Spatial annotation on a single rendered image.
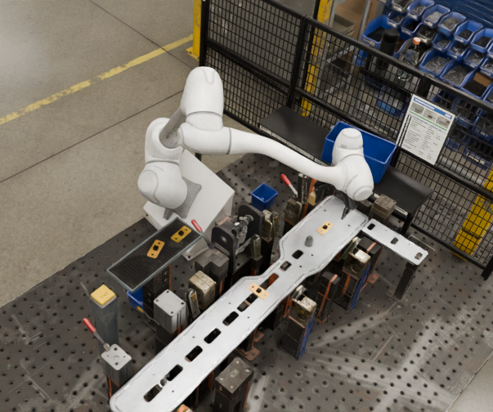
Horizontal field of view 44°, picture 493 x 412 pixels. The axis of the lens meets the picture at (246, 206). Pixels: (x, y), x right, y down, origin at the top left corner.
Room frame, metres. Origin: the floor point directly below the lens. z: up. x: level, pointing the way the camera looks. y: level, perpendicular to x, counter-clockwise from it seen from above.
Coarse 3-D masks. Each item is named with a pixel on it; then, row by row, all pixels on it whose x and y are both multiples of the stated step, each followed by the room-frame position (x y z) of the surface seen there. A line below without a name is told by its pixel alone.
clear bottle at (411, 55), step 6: (414, 42) 2.41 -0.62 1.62; (408, 48) 2.42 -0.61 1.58; (414, 48) 2.40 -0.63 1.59; (408, 54) 2.40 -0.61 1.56; (414, 54) 2.39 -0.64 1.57; (402, 60) 2.42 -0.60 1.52; (408, 60) 2.39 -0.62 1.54; (414, 60) 2.39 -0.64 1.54; (414, 66) 2.40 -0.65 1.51; (402, 78) 2.39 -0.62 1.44; (408, 78) 2.39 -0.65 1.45
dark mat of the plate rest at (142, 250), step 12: (168, 228) 1.57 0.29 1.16; (180, 228) 1.58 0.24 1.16; (168, 240) 1.51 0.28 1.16; (192, 240) 1.52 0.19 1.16; (132, 252) 1.43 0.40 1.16; (144, 252) 1.44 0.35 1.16; (168, 252) 1.45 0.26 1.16; (120, 264) 1.36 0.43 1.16; (132, 264) 1.37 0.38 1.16; (144, 264) 1.38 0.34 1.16; (156, 264) 1.39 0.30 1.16; (120, 276) 1.31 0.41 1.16; (132, 276) 1.32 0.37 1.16; (144, 276) 1.32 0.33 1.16; (132, 288) 1.27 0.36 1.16
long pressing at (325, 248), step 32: (320, 224) 1.85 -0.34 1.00; (352, 224) 1.87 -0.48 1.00; (288, 256) 1.64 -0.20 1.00; (320, 256) 1.67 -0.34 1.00; (288, 288) 1.48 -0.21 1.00; (256, 320) 1.31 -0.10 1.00; (160, 352) 1.12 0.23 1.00; (224, 352) 1.15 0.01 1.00; (128, 384) 0.98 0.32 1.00; (192, 384) 1.01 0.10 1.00
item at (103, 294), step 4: (100, 288) 1.25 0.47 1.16; (104, 288) 1.25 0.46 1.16; (96, 292) 1.23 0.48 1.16; (100, 292) 1.23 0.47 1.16; (104, 292) 1.23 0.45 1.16; (108, 292) 1.24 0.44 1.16; (112, 292) 1.24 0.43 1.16; (92, 296) 1.21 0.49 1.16; (96, 296) 1.21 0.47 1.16; (100, 296) 1.21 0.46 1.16; (104, 296) 1.22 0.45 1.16; (108, 296) 1.22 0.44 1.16; (112, 296) 1.22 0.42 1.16; (96, 300) 1.20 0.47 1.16; (100, 300) 1.20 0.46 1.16; (104, 300) 1.20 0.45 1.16; (108, 300) 1.21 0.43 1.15
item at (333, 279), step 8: (328, 272) 1.59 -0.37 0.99; (320, 280) 1.58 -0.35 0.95; (328, 280) 1.56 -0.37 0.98; (336, 280) 1.56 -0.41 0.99; (320, 288) 1.57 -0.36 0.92; (328, 288) 1.55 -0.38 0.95; (336, 288) 1.56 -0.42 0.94; (320, 296) 1.57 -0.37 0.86; (328, 296) 1.54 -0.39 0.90; (320, 304) 1.56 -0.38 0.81; (328, 304) 1.56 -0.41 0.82; (320, 312) 1.55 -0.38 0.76; (328, 312) 1.55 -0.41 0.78; (320, 320) 1.54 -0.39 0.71
